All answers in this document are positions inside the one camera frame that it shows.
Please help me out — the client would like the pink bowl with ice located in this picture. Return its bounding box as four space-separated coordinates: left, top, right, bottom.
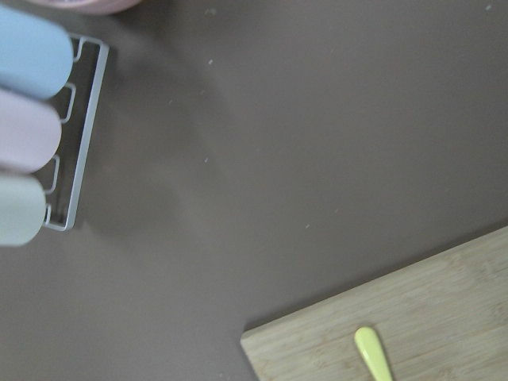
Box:
58 0 142 15

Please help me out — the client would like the yellow plastic knife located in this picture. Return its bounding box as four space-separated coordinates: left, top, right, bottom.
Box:
354 326 394 381

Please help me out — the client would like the green pastel cup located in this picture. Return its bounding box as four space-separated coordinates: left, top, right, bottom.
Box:
1 173 46 247

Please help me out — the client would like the blue pastel cup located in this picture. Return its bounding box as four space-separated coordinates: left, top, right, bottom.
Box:
1 5 74 99

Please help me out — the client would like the wooden cutting board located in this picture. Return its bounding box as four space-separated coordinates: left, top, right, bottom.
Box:
241 229 507 380

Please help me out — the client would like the pink pastel cup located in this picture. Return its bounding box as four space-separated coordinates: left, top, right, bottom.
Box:
1 90 62 173

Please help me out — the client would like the white cup rack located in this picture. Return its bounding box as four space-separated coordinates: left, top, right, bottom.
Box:
44 34 110 232

